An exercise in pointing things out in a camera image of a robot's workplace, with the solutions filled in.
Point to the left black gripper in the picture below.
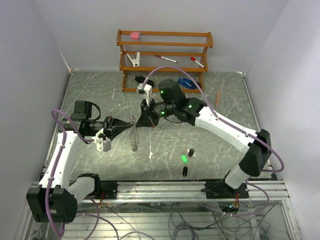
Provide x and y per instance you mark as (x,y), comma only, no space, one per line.
(118,126)

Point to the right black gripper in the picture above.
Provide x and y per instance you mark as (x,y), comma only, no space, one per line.
(147,118)

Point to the metal disc with keyrings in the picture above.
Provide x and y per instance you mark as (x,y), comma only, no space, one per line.
(134,135)

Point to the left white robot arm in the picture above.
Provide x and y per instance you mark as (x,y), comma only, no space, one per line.
(55,199)

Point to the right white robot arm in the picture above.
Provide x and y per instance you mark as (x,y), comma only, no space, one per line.
(254,145)

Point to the black stapler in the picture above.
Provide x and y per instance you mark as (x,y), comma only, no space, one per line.
(140,79)

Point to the green key tag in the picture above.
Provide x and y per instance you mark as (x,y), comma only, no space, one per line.
(184,159)

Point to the blue stapler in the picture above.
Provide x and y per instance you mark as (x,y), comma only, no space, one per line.
(187,83)

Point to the black key tag upper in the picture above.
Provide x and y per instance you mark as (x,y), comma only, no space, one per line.
(191,153)

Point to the white plastic clip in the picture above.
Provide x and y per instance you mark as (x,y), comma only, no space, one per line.
(134,61)

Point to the red-capped marker left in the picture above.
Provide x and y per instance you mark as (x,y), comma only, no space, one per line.
(166,58)

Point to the red-capped marker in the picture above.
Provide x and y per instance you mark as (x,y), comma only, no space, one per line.
(166,58)
(197,62)

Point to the red-capped marker right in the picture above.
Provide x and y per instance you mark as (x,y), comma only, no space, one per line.
(197,62)

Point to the orange pencil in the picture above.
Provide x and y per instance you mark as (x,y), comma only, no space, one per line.
(217,98)

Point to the wooden three-tier shelf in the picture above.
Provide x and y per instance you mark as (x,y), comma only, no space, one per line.
(179,46)

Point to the pink eraser block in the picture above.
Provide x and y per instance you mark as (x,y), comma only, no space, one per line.
(135,36)

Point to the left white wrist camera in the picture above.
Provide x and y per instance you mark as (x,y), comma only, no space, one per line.
(103,143)

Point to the aluminium mounting rail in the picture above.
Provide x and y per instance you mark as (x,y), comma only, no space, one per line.
(188,191)

